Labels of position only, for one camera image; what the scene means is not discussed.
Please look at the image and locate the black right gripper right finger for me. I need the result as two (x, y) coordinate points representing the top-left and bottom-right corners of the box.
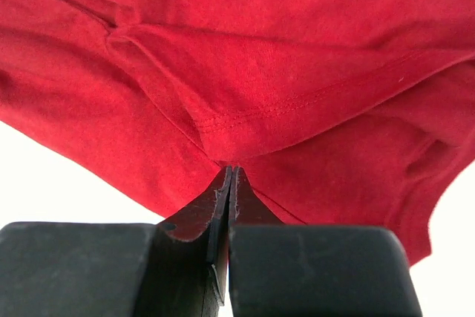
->
(229, 167), (422, 316)

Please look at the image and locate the red t shirt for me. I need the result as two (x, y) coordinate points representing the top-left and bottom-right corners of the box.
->
(1, 0), (474, 264)

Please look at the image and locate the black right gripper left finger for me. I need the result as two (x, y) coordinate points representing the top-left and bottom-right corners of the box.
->
(1, 167), (232, 316)

